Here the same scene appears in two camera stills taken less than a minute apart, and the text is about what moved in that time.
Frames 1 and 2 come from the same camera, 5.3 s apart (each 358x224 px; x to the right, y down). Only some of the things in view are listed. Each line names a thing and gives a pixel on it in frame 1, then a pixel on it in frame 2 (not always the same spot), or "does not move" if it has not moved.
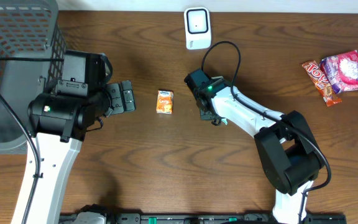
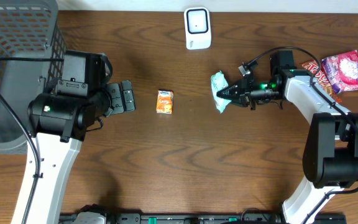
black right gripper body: x=206 y=113 to x=245 y=94
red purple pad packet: x=345 y=71 does not move
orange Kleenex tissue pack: x=165 y=102 does not move
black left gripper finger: x=115 y=98 does not move
